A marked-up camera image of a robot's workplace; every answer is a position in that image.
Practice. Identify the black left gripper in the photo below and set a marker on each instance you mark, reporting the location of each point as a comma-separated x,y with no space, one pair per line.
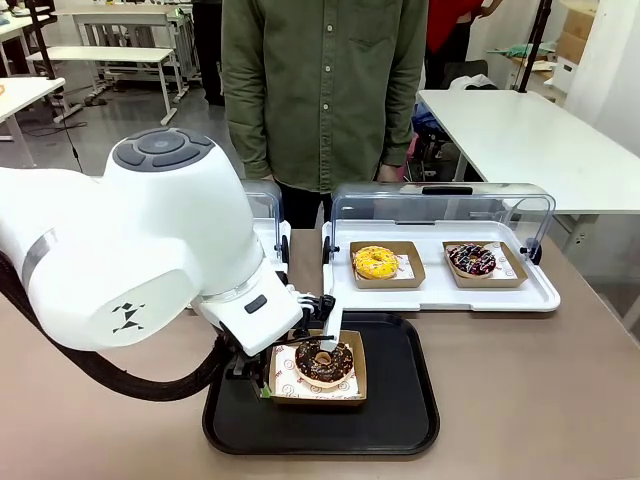
242,360

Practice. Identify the printed liner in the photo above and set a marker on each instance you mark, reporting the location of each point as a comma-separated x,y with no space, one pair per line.
285,380
505,265
406,265

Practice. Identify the cardboard tray of chocolate donut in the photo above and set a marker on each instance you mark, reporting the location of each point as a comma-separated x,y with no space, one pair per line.
320,401

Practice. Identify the chocolate sprinkled donut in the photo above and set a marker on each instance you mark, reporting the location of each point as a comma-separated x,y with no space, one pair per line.
325,367

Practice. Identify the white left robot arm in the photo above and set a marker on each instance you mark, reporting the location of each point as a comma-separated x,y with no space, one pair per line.
150,240

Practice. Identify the black serving tray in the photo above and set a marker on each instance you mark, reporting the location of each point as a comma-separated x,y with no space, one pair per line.
320,430

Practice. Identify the cardboard tray of yellow donut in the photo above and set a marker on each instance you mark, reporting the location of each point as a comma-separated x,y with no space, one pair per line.
385,285

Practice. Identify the yellow glazed donut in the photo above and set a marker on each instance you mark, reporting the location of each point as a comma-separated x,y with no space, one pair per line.
375,264

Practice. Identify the printed liner under yellow donut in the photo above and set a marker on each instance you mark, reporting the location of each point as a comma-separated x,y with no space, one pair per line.
406,265

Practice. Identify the dark donut with white drizzle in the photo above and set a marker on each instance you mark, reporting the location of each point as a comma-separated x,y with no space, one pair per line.
472,260

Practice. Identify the cardboard tray of drizzled donut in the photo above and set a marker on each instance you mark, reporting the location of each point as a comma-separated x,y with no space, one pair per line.
490,283

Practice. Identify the printed liner under drizzled donut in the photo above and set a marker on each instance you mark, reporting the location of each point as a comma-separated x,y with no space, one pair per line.
505,265

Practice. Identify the person's left hand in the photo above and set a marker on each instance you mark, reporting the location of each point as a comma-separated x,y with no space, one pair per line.
389,173

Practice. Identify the clear display case lid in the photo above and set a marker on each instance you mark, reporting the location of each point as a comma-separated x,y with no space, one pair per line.
265,200
450,202

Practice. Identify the pink cloth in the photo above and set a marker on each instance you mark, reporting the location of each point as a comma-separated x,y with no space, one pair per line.
413,155

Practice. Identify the person in green shirt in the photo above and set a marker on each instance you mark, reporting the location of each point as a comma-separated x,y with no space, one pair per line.
325,90

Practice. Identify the blue bag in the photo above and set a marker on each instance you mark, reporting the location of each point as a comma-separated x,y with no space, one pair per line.
427,120

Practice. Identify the large white table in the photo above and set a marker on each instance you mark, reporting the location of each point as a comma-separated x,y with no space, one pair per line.
530,140

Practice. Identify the low white bench table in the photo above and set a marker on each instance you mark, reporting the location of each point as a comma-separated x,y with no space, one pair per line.
110,55

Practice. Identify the white plastic bag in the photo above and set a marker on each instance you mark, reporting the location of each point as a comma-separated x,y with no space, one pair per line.
475,82

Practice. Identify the white desk with orange item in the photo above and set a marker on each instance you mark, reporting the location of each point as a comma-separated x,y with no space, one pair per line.
25,95

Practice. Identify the person in red top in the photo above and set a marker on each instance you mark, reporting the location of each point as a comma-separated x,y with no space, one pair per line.
450,30

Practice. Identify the black chair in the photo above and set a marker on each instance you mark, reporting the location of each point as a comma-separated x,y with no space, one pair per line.
42,35

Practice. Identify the green cloth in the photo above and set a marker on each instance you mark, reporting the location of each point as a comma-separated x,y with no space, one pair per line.
525,50

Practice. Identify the white storage box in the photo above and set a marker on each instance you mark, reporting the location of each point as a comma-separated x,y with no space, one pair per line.
565,75

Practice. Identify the black stand pole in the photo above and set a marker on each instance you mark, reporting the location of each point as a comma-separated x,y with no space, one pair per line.
532,45

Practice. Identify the brown cardboard box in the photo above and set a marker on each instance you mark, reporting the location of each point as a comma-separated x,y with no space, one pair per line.
577,35

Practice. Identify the white desk with metal frame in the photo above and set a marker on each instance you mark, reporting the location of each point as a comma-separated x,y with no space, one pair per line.
125,12

